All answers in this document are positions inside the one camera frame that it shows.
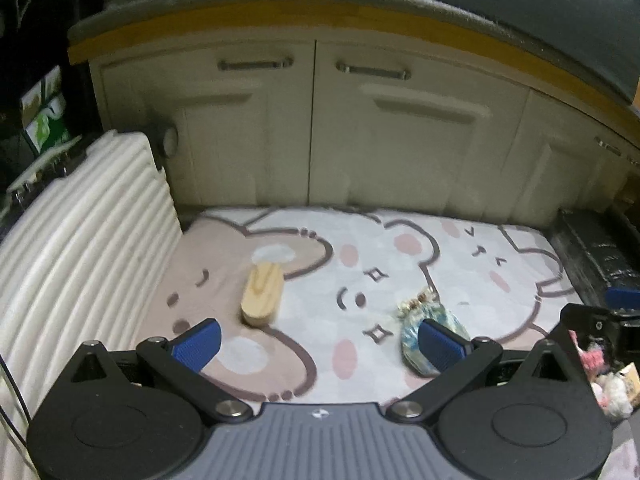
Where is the white ribbed suitcase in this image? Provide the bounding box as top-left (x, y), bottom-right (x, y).
top-left (0, 124), bottom-right (184, 480)

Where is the black cable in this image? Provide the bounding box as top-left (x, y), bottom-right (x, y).
top-left (0, 350), bottom-right (31, 447)

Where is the green white box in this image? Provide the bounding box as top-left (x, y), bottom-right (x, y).
top-left (19, 64), bottom-right (72, 154)

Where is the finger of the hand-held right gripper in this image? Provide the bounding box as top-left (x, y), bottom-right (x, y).
top-left (603, 286), bottom-right (640, 313)
top-left (559, 302), bottom-right (640, 360)

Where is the cream cabinet door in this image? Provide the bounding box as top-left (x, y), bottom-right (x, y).
top-left (499, 87), bottom-right (632, 243)
top-left (309, 41), bottom-right (532, 223)
top-left (90, 41), bottom-right (317, 212)

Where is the black wrapped package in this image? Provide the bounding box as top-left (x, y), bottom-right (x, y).
top-left (550, 206), bottom-right (640, 307)

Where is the white fuzzy scrunchie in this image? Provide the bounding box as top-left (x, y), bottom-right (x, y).
top-left (591, 374), bottom-right (635, 419)

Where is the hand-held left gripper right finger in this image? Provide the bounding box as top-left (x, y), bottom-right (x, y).
top-left (387, 318), bottom-right (574, 420)

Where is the bear print blanket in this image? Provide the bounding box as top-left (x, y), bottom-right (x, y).
top-left (132, 204), bottom-right (640, 480)

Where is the grey countertop with wooden trim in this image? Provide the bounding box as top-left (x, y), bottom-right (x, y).
top-left (66, 0), bottom-right (640, 137)

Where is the pink scrunchie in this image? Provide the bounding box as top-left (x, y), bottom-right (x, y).
top-left (567, 327), bottom-right (610, 372)

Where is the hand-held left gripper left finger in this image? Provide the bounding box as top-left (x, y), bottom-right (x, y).
top-left (62, 318), bottom-right (256, 422)

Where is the wooden block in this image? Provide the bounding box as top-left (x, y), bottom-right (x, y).
top-left (240, 258), bottom-right (285, 329)

